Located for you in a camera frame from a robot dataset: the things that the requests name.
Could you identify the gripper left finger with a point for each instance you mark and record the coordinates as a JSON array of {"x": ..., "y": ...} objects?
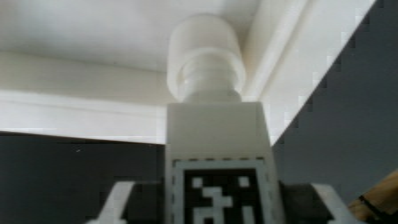
[{"x": 132, "y": 206}]

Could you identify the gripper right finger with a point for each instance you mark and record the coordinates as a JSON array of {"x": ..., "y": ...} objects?
[{"x": 313, "y": 205}]

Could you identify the white table leg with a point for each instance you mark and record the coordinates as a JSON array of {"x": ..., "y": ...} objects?
[{"x": 221, "y": 179}]

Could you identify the white square tabletop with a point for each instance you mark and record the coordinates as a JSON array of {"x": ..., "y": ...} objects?
[{"x": 84, "y": 60}]

